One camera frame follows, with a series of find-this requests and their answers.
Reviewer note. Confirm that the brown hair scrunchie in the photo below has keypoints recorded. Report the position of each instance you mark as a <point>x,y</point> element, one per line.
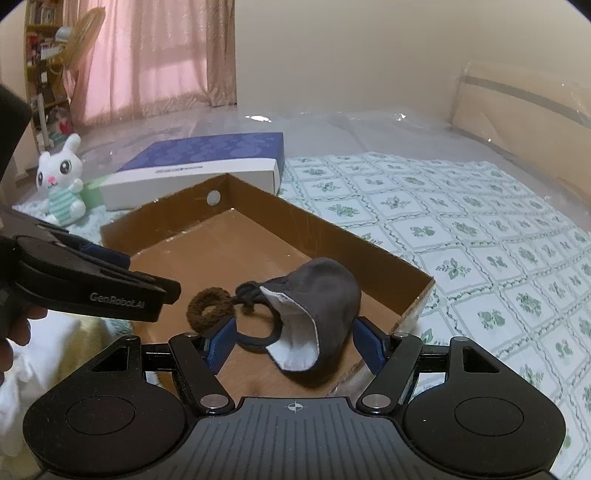
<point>208,307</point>

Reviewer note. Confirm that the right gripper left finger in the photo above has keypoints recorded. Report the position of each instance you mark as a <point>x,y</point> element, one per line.
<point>198,358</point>

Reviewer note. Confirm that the white bunny plush toy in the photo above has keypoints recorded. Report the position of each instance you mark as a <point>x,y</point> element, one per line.
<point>59,179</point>

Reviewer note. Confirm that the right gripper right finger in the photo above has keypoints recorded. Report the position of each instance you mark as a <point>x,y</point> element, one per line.
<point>393,360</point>

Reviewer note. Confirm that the standing fan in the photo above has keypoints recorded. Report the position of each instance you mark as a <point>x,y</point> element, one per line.
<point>79,39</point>

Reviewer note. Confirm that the grey cloth face mask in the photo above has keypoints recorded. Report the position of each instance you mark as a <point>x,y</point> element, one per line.
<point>313,310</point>

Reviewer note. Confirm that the person left hand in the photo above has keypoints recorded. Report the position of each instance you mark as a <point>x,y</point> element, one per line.
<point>19,334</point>

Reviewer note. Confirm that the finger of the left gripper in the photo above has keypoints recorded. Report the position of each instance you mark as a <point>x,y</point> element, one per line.
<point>61,288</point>
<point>64,251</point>

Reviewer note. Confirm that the yellow terry towel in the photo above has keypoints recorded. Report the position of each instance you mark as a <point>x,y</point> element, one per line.
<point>92,335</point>

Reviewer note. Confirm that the pink curtain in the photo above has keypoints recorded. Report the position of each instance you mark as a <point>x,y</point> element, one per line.
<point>152,58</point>

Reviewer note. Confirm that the brown cardboard tray box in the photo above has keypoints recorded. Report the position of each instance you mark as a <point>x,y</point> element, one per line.
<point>224,232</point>

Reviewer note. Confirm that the wooden bookshelf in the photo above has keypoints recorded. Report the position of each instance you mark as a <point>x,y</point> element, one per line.
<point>46,93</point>

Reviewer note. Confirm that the white cloth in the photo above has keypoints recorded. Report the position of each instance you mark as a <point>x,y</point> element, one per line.
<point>32,374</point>

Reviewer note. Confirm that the wrapped wooden headboard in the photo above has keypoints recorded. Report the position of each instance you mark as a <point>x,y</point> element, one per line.
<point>541,121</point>

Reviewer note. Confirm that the green floral tablecloth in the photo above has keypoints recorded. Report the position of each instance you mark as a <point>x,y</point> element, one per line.
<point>504,374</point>

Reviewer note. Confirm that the purple white flat box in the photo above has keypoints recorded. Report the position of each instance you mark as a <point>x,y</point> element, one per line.
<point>168,166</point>

